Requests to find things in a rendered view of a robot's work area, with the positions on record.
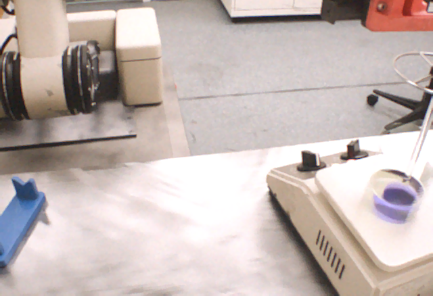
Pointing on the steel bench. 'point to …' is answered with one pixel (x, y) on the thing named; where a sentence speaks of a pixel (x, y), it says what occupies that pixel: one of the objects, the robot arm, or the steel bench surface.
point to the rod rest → (18, 216)
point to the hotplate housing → (342, 244)
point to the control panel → (316, 170)
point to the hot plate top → (365, 234)
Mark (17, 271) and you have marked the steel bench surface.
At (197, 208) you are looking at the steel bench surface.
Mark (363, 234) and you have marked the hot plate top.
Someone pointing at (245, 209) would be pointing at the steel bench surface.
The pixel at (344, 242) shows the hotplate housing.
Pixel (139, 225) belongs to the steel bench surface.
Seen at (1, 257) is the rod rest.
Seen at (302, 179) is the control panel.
